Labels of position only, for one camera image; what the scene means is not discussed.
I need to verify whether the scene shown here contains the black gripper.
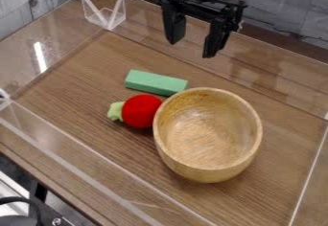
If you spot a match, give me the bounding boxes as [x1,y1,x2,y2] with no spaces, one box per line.
[158,0,248,58]

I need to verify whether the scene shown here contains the red plush fruit green stem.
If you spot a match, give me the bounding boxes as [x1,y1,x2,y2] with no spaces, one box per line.
[106,94,163,129]

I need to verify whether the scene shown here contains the green foam block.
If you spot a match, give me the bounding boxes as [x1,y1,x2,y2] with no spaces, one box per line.
[124,70,189,97]

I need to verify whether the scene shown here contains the wooden bowl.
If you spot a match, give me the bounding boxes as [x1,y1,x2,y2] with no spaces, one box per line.
[153,87,262,183]

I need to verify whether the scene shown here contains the clear acrylic corner bracket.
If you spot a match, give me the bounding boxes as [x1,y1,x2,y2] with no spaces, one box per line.
[80,0,126,31]

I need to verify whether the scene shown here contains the clear acrylic enclosure wall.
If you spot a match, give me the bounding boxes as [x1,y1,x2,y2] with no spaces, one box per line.
[0,0,328,226]

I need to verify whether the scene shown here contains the black metal table frame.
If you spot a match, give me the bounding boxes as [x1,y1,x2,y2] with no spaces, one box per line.
[28,180,83,226]

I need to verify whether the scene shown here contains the black cable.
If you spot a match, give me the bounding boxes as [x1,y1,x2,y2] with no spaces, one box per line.
[0,196,44,226]

